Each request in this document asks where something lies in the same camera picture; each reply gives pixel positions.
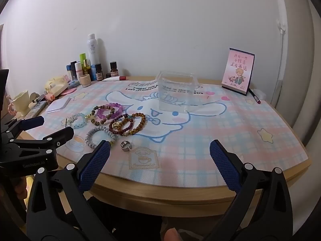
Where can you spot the white bottle pink label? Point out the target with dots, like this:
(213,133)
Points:
(79,70)

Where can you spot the black and red pen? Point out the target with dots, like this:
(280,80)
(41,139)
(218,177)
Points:
(254,97)

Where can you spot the pink flat pad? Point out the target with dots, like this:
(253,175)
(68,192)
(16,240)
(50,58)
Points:
(70,91)

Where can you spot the white notepad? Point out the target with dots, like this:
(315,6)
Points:
(59,105)

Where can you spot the clear plastic box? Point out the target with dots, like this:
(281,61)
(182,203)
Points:
(175,98)

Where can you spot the pink desk calendar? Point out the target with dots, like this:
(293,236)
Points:
(237,72)

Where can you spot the yellow oil bottle gold cap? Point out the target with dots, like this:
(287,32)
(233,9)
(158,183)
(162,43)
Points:
(86,67)

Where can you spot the grey remote control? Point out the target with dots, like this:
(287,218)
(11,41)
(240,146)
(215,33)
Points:
(39,108)

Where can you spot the white spray can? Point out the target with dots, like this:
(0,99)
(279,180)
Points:
(91,52)

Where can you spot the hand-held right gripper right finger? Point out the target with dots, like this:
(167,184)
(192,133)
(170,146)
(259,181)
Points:
(223,165)

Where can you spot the green capped tube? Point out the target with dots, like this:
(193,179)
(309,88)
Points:
(83,57)

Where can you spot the black capped cosmetic bottle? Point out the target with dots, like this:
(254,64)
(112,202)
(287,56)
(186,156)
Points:
(73,67)

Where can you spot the light blue packet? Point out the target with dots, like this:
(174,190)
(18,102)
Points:
(74,84)

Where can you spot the blue and white tube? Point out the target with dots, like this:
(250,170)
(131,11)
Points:
(93,71)

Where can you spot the pastel cartoon printed desk mat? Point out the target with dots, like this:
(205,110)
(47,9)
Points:
(190,150)

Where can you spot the cream ceramic mug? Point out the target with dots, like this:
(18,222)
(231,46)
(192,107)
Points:
(21,104)

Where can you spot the yellow plush toy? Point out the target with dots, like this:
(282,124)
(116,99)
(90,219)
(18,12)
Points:
(56,85)

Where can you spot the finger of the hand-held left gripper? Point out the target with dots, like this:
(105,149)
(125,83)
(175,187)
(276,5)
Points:
(64,135)
(31,123)

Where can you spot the white tube red cap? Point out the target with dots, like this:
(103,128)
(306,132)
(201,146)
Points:
(112,78)

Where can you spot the small blue bottle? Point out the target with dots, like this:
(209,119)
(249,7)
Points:
(68,69)

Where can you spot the slim brown dropper bottle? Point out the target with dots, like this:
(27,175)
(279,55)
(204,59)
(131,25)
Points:
(98,73)

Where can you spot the person's right hand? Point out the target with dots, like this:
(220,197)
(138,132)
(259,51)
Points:
(171,234)

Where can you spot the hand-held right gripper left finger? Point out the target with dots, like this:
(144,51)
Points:
(95,163)

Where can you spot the round wooden cup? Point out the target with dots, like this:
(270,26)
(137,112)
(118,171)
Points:
(85,80)

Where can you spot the large brown dropper bottle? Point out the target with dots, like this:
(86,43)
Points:
(114,69)

